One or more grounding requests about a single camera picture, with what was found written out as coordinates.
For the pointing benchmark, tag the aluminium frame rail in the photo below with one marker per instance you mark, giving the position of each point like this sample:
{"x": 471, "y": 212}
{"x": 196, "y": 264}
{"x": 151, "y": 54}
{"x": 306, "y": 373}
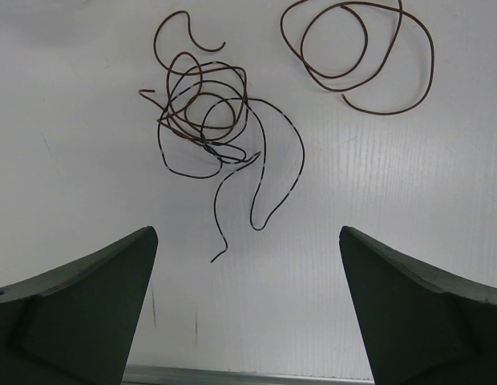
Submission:
{"x": 136, "y": 374}

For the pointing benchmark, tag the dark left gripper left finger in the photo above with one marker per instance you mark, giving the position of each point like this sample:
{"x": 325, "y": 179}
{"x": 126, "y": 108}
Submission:
{"x": 75, "y": 324}

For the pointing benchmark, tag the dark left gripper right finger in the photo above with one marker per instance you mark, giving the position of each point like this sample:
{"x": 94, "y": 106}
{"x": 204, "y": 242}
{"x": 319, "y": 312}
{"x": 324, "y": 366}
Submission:
{"x": 420, "y": 324}

